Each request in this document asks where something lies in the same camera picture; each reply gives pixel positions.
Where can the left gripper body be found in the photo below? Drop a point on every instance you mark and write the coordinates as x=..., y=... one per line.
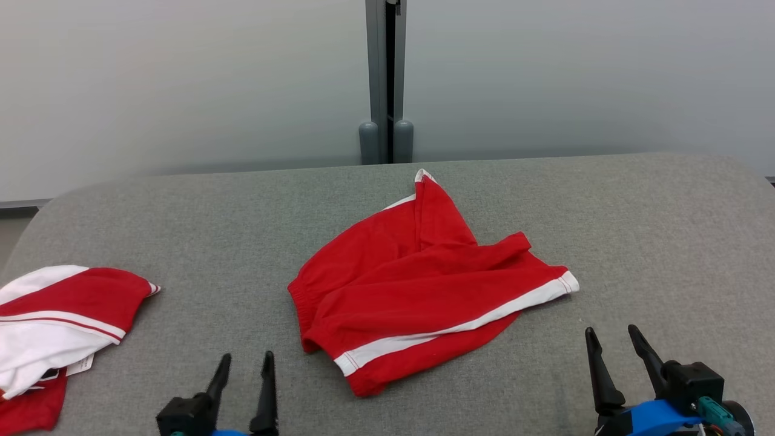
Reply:
x=187, y=418

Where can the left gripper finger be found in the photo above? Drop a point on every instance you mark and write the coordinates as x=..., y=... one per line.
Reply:
x=219, y=381
x=265, y=393

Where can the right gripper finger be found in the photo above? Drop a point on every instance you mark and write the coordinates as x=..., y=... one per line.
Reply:
x=602, y=375
x=649, y=360

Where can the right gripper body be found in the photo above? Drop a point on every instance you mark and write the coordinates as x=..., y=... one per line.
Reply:
x=696, y=381

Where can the red white basketball jersey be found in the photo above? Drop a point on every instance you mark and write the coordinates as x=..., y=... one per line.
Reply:
x=72, y=290

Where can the red shorts white stripe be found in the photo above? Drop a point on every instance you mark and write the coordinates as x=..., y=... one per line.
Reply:
x=412, y=284

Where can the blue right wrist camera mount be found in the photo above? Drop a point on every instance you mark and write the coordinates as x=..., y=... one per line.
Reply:
x=654, y=421

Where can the grey partition post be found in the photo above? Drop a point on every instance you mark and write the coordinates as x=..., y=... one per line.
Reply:
x=401, y=60
x=376, y=60

